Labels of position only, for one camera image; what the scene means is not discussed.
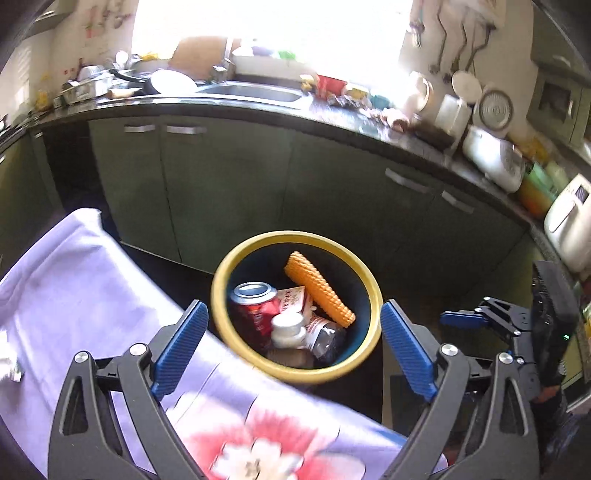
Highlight red bowl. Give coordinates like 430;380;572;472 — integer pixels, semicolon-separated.
318;75;348;99

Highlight white plate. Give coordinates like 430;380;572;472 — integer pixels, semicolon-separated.
151;69;197;96

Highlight red and white carton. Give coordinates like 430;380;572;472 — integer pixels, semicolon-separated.
276;286;315;324

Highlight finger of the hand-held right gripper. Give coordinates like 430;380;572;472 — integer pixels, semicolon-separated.
441;298;532;344
510;344;539;402

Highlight metal dish rack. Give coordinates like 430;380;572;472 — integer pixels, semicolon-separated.
59;74;114;105

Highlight black frying pan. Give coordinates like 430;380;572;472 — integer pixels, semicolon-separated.
108;69;158;96

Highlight dark bottle with red label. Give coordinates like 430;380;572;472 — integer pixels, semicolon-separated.
305;316;348;364

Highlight yellow-rimmed dark trash bin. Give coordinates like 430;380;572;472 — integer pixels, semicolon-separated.
211;231;384;386

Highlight red soda can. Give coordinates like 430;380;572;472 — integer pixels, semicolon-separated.
229;281;282;348

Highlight yellow corn cob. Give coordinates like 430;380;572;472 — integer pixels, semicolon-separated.
284;251;356;330

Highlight white container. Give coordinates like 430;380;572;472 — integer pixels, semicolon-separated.
436;95;472;136

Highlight green kitchen cabinet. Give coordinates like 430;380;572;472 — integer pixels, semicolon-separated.
0;108;591;416

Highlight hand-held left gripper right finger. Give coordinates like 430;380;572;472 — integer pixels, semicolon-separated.
381;300;541;480

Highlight steel kitchen sink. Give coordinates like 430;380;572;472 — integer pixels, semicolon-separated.
198;82;304;103

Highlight white rice cooker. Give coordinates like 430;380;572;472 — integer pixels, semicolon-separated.
462;124;526;193

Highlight white plastic bottle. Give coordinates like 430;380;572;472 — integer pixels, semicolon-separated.
270;311;308;350

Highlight hanging metal utensils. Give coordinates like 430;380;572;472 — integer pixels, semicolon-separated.
410;0;496;80

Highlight metal faucet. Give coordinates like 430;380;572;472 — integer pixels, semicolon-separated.
211;39;237;82

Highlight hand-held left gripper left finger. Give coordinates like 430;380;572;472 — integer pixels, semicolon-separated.
47;300;209;480

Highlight white jug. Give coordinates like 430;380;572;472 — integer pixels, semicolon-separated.
405;71;435;117

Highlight crumpled white paper wrapper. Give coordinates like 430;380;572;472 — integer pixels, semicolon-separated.
0;331;25;383

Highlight pink cloth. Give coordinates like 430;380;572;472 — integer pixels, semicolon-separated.
382;108;413;131

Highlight purple floral cloth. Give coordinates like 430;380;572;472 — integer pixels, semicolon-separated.
0;208;448;480

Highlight round metal cooker lid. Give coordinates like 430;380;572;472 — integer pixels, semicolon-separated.
478;88;514;136

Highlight green plastic container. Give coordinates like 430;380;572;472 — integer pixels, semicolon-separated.
518;161;570;219

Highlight dark shallow pan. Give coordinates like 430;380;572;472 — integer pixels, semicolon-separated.
413;122;456;149

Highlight white countertop appliance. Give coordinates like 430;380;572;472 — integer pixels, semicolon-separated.
544;174;591;274

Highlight wooden cutting board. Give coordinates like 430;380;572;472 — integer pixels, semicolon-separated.
170;37;232;80

